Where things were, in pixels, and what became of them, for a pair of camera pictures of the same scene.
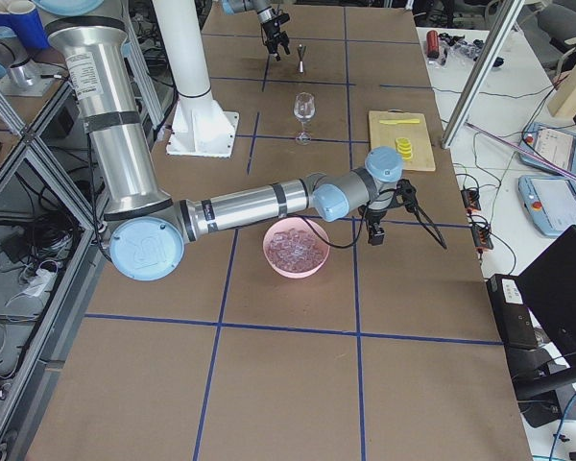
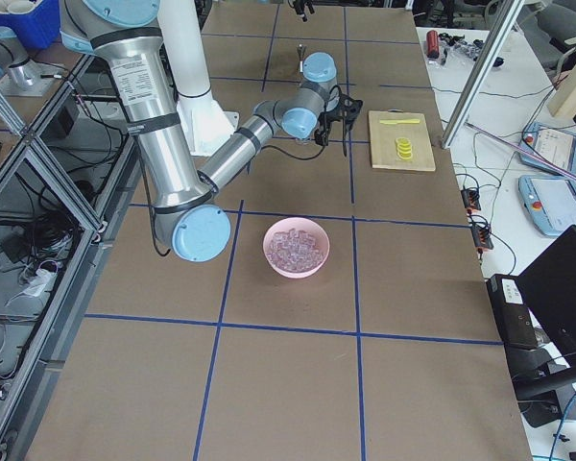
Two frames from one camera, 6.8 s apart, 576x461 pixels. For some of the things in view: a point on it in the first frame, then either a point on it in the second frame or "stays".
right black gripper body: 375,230 → 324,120
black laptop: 547,318 stays
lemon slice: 404,147 stays
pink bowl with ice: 296,248 stays
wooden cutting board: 386,127 stays
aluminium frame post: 508,15 stays
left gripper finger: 273,48 → 300,9
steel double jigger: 301,51 stays
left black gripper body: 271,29 → 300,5
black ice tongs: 426,222 → 348,109
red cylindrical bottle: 432,44 stays
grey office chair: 557,34 stays
